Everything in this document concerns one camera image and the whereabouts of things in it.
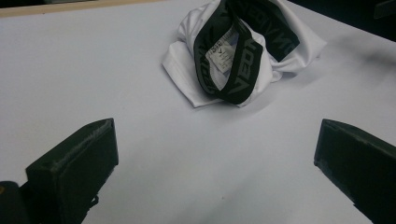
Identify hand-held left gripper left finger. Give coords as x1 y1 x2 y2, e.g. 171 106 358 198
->
25 118 120 224

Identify white shorts with black waistband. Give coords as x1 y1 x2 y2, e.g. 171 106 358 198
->
162 0 328 109

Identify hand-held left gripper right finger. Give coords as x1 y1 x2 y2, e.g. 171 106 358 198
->
313 119 396 224

